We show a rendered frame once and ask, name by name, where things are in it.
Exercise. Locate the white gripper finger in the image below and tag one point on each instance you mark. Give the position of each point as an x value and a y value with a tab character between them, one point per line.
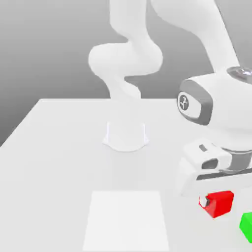
202	201

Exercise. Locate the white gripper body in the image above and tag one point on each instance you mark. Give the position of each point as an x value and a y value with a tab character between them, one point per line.
216	184

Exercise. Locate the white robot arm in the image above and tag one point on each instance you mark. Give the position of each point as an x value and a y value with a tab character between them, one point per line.
126	59

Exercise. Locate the small green cube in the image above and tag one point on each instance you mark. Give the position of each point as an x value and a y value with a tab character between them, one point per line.
247	226

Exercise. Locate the small red cube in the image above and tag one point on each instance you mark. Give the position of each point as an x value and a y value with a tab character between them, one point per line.
221	203

